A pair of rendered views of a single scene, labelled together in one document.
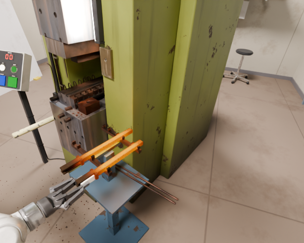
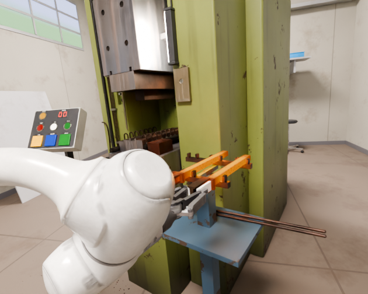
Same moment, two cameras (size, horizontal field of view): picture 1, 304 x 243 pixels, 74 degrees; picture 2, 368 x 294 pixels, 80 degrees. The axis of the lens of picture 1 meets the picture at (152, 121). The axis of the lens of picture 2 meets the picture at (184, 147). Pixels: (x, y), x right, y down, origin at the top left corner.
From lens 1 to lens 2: 0.58 m
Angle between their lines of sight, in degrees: 23
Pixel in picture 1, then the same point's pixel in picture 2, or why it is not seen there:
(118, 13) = (196, 24)
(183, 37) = (254, 60)
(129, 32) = (211, 37)
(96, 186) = (194, 234)
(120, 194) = (235, 238)
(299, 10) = (327, 78)
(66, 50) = (136, 79)
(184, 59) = (259, 83)
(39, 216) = not seen: hidden behind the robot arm
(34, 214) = not seen: hidden behind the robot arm
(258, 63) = (305, 133)
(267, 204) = not seen: outside the picture
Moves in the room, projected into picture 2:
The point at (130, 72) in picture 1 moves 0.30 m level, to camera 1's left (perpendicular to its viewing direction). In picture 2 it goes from (214, 83) to (152, 88)
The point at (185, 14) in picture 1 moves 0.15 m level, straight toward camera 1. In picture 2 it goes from (252, 37) to (258, 30)
